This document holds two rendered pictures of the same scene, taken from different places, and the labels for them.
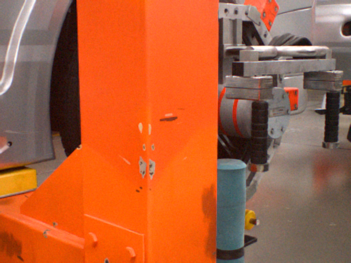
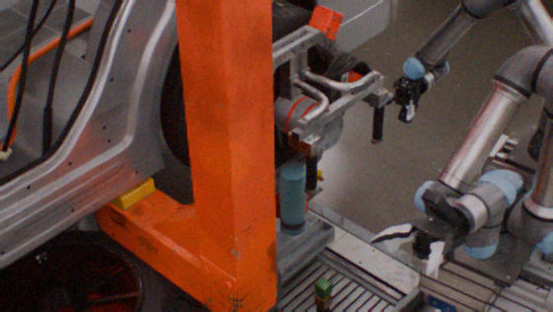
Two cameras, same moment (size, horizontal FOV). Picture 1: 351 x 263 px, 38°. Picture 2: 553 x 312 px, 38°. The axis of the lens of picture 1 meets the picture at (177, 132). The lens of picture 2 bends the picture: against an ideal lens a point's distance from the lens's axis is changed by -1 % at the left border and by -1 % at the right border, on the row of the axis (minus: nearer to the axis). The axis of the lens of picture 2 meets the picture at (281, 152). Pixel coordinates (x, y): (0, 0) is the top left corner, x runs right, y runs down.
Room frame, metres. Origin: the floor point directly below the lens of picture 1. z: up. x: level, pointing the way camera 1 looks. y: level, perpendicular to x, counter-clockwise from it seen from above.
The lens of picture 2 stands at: (-0.87, -0.08, 2.40)
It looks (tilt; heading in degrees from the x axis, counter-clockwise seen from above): 38 degrees down; 0
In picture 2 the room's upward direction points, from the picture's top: 1 degrees counter-clockwise
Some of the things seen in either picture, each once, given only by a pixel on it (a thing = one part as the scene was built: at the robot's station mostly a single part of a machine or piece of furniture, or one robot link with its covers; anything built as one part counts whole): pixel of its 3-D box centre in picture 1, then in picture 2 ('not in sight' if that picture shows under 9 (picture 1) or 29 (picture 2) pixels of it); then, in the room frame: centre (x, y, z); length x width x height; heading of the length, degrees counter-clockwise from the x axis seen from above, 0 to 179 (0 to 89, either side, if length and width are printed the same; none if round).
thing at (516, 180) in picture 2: not in sight; (500, 198); (0.76, -0.66, 0.98); 0.13 x 0.12 x 0.14; 40
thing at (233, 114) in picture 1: (242, 110); (307, 119); (1.32, -0.17, 0.85); 0.21 x 0.14 x 0.14; 48
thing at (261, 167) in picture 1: (259, 134); (311, 171); (1.08, -0.18, 0.83); 0.04 x 0.04 x 0.16
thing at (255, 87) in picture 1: (248, 86); (304, 140); (1.10, -0.15, 0.93); 0.09 x 0.05 x 0.05; 48
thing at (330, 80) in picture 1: (322, 79); (372, 94); (1.35, -0.38, 0.93); 0.09 x 0.05 x 0.05; 48
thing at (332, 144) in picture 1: (332, 118); (378, 122); (1.33, -0.40, 0.83); 0.04 x 0.04 x 0.16
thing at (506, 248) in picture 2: not in sight; (491, 229); (0.76, -0.66, 0.87); 0.15 x 0.15 x 0.10
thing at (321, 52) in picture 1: (282, 39); (340, 66); (1.36, -0.27, 1.03); 0.19 x 0.18 x 0.11; 48
